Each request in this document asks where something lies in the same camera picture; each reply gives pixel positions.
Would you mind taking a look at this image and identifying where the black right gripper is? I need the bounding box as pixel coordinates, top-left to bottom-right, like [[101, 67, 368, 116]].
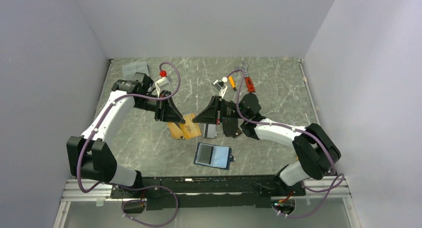
[[193, 96, 248, 125]]

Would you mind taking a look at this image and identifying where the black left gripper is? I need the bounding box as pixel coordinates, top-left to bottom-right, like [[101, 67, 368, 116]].
[[133, 91, 185, 124]]

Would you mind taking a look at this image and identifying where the blue leather card holder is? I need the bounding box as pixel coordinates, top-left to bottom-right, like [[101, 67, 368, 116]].
[[193, 142, 235, 170]]

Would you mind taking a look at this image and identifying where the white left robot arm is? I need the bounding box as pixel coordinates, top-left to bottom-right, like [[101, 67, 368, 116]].
[[66, 71, 185, 198]]

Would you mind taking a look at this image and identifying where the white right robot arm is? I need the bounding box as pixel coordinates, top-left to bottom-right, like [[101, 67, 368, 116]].
[[193, 93, 341, 196]]

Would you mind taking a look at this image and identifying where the black card stack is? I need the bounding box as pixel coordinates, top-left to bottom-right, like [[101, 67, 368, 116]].
[[222, 117, 242, 138]]

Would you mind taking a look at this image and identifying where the white card stack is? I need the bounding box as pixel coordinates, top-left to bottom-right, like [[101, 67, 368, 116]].
[[203, 124, 217, 138]]

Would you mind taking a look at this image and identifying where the gold card stack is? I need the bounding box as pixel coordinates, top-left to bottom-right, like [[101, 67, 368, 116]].
[[167, 122, 186, 140]]

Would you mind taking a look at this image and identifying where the orange screwdriver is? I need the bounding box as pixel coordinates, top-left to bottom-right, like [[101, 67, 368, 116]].
[[228, 76, 237, 91]]

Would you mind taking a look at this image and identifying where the red adjustable wrench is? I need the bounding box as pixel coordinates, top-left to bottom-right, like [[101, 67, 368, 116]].
[[239, 64, 255, 93]]

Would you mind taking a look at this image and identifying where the clear plastic screw box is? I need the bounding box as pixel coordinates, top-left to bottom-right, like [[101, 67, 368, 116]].
[[122, 61, 149, 79]]

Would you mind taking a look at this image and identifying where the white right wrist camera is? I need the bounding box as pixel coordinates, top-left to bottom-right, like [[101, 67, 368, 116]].
[[213, 77, 228, 98]]

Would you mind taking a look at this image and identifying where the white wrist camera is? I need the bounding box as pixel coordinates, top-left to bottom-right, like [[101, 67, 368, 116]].
[[155, 70, 172, 97], [213, 77, 228, 98]]

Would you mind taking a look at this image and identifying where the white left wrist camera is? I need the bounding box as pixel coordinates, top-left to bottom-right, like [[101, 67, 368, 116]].
[[155, 70, 172, 97]]

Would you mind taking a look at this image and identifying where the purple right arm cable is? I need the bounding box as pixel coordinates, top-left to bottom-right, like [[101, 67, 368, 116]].
[[227, 68, 345, 219]]

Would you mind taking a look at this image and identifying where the black base frame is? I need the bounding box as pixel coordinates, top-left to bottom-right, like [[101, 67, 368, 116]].
[[110, 175, 306, 211]]

